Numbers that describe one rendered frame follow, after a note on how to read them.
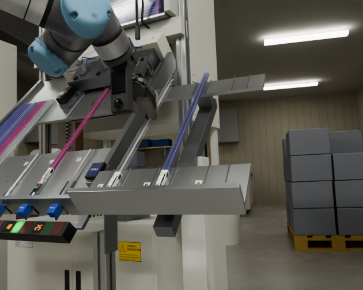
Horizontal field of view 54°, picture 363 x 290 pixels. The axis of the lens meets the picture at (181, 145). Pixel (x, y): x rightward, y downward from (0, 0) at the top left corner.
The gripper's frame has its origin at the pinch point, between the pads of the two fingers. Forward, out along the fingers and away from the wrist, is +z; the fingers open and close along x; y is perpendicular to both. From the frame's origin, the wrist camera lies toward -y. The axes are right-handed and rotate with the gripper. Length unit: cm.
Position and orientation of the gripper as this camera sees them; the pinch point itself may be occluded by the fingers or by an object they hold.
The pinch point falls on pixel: (149, 118)
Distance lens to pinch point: 93.1
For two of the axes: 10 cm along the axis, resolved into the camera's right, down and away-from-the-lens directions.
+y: 1.7, -7.9, 5.8
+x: -9.3, 0.7, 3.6
